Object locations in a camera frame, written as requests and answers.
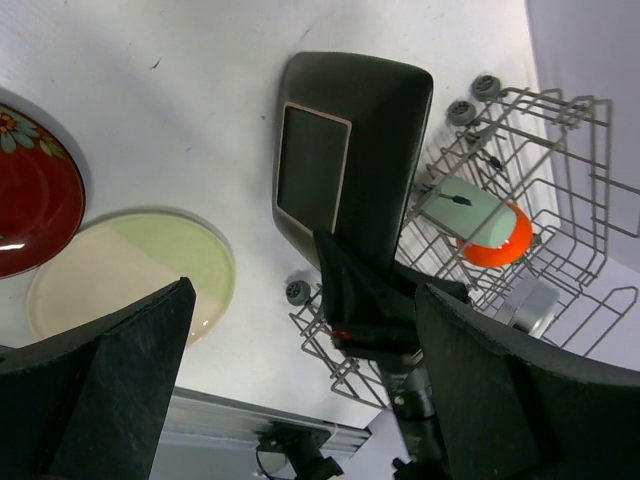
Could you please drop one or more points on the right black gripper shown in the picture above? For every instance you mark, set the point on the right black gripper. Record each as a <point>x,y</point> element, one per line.
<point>400,390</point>

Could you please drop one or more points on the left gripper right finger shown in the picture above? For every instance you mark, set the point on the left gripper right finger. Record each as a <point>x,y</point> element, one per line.
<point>511,406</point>

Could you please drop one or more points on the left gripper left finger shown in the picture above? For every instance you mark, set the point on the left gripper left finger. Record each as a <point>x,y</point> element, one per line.
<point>91,402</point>

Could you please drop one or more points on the green cup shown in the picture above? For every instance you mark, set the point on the green cup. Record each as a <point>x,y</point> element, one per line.
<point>467,212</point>

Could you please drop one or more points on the orange bowl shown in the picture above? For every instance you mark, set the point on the orange bowl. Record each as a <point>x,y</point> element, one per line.
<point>512,249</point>

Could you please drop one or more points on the cream green round plate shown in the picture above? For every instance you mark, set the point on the cream green round plate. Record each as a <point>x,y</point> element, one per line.
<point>119,260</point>

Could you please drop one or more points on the black square floral plate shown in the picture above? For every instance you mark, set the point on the black square floral plate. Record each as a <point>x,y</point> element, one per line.
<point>349,136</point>

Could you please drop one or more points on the red floral small plate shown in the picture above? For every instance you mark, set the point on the red floral small plate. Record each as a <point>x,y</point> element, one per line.
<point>43,195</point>

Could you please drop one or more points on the grey wire dish rack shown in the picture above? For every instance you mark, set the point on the grey wire dish rack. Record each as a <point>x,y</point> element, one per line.
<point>520,203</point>

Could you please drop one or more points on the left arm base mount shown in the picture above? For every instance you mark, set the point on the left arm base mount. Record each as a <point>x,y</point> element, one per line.
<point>301,447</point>

